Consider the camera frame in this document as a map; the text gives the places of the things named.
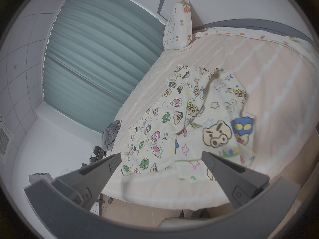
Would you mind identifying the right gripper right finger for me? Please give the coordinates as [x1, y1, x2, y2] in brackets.
[201, 151, 270, 210]

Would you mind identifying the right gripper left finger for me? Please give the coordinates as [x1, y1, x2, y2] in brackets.
[52, 153, 122, 211]

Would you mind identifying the white printed pyjama top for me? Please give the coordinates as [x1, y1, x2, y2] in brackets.
[122, 64, 256, 184]

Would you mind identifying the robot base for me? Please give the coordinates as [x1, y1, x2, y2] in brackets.
[159, 209, 211, 228]

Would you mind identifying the grey garment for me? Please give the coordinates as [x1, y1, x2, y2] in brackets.
[101, 120, 122, 152]

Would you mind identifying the ceiling air conditioner vent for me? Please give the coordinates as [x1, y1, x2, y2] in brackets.
[0, 114, 15, 162]

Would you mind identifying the bed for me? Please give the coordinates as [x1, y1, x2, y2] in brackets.
[101, 0, 319, 210]

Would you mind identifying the blue-green curtain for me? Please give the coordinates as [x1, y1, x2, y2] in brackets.
[41, 0, 167, 134]

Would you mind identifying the white printed pillow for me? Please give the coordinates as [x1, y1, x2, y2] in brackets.
[163, 0, 193, 50]

